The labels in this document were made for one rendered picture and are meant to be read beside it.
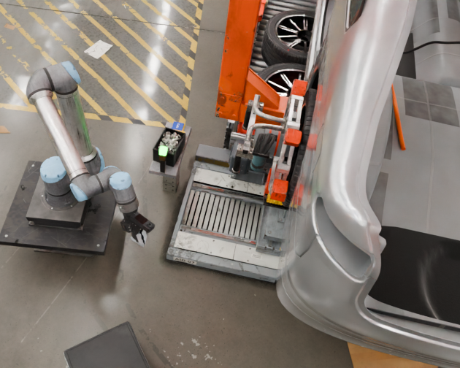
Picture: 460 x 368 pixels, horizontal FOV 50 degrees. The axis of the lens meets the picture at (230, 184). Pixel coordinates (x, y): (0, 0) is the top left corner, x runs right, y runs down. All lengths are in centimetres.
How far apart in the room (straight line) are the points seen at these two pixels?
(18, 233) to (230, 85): 151
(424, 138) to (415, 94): 36
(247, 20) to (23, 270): 198
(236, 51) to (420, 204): 130
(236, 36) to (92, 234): 140
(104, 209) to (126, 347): 88
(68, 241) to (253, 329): 121
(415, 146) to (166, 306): 169
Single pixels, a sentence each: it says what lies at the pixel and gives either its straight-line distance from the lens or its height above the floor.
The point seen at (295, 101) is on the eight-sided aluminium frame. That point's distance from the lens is 264.
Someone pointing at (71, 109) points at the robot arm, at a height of 103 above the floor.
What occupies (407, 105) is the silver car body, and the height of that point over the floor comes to 104.
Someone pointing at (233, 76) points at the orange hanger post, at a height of 89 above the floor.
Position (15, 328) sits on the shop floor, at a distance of 318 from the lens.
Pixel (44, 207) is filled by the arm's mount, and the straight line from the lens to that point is 306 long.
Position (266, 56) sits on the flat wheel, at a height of 35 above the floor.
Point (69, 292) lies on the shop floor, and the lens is 320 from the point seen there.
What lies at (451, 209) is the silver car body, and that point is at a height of 95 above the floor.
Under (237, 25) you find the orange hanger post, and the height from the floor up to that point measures 124.
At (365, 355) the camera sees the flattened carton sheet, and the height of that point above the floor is 1.
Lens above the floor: 286
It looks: 52 degrees down
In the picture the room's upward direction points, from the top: 11 degrees clockwise
